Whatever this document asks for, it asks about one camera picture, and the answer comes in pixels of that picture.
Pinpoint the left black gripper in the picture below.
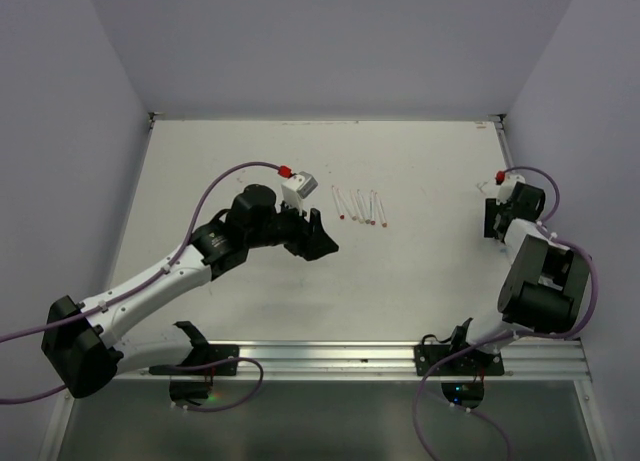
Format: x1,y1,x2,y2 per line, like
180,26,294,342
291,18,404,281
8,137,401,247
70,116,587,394
246,195,338,260

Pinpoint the white pen grey tip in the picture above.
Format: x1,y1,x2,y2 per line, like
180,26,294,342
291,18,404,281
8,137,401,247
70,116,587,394
356,189,370,225

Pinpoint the white pen magenta tip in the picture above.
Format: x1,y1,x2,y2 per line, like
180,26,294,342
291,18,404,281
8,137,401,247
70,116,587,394
369,190,376,226

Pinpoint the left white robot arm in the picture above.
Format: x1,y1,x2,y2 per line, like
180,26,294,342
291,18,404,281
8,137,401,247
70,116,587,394
41,184,339,398

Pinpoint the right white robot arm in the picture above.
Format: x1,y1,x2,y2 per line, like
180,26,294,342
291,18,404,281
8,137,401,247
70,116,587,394
445,174,590,374

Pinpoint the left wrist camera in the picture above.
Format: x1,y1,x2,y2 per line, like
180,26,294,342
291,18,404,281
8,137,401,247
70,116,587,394
281,172,318,214

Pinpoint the aluminium front rail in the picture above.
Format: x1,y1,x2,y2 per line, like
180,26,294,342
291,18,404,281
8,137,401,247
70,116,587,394
116,337,591,382

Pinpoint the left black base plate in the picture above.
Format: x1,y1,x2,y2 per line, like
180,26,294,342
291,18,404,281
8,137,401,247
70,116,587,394
149,344,240,378

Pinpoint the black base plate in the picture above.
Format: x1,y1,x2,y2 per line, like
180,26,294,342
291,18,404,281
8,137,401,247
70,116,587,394
413,344,505,377
149,344,240,378

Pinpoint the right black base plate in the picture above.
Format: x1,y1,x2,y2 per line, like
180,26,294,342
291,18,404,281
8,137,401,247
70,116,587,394
413,344,505,377

